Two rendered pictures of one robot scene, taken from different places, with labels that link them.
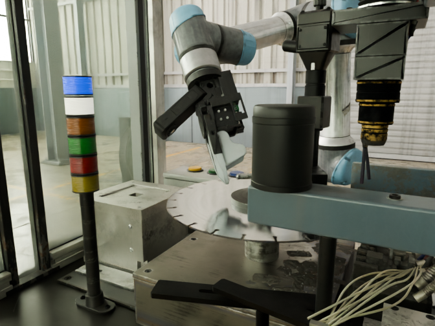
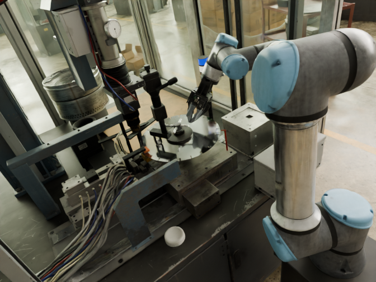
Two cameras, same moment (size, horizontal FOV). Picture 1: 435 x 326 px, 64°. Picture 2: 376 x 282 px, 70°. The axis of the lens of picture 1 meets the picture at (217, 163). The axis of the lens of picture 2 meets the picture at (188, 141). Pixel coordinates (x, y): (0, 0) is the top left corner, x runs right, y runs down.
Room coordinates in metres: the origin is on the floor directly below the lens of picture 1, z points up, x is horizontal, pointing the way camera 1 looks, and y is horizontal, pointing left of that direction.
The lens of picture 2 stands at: (1.10, -0.82, 1.55)
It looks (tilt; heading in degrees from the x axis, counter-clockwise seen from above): 35 degrees down; 123
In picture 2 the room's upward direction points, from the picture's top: 12 degrees counter-clockwise
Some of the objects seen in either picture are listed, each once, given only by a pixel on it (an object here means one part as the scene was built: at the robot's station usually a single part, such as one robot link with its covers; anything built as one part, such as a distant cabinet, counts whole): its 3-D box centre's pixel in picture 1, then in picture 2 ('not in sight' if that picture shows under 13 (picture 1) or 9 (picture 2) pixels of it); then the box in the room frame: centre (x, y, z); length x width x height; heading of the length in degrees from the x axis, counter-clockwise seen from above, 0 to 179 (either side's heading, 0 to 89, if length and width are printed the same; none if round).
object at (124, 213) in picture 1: (137, 224); (249, 130); (0.79, 0.19, 0.82); 0.18 x 0.18 x 0.15; 62
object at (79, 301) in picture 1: (94, 299); not in sight; (0.58, 0.23, 0.76); 0.09 x 0.03 x 0.03; 62
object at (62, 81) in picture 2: not in sight; (83, 102); (-0.19, 0.12, 0.93); 0.31 x 0.31 x 0.36
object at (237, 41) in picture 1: (224, 46); (236, 61); (0.82, -0.02, 1.23); 0.11 x 0.11 x 0.08; 38
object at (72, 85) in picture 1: (78, 85); (203, 60); (0.58, 0.23, 1.14); 0.05 x 0.04 x 0.03; 152
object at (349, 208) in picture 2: not in sight; (341, 218); (1.17, -0.28, 0.91); 0.13 x 0.12 x 0.14; 38
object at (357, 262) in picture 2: not in sight; (337, 243); (1.17, -0.28, 0.80); 0.15 x 0.15 x 0.10
